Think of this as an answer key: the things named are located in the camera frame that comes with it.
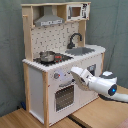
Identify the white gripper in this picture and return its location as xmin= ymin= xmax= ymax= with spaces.
xmin=71 ymin=67 xmax=92 ymax=90

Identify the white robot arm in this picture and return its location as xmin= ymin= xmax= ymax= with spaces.
xmin=71 ymin=67 xmax=128 ymax=103

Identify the wooden toy kitchen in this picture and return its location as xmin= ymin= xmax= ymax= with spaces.
xmin=22 ymin=2 xmax=105 ymax=128

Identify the toy fridge door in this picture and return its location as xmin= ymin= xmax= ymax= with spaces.
xmin=78 ymin=55 xmax=103 ymax=108

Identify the grey toy sink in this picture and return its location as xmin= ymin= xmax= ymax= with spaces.
xmin=66 ymin=47 xmax=94 ymax=56

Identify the left red stove knob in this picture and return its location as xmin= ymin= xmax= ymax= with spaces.
xmin=54 ymin=73 xmax=60 ymax=79

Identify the toy oven door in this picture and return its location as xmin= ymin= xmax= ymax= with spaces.
xmin=48 ymin=75 xmax=81 ymax=125

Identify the black toy stovetop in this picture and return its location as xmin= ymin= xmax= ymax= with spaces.
xmin=34 ymin=52 xmax=71 ymax=66

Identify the black toy faucet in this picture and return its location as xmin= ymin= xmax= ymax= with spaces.
xmin=67 ymin=33 xmax=82 ymax=49

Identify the silver toy pot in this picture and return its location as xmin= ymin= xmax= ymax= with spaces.
xmin=40 ymin=51 xmax=55 ymax=62

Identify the green backdrop curtain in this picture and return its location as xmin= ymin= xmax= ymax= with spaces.
xmin=0 ymin=0 xmax=128 ymax=117

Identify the white toy microwave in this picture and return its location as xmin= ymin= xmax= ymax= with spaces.
xmin=67 ymin=3 xmax=89 ymax=21

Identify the grey range hood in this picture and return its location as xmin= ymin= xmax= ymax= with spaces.
xmin=35 ymin=6 xmax=64 ymax=27

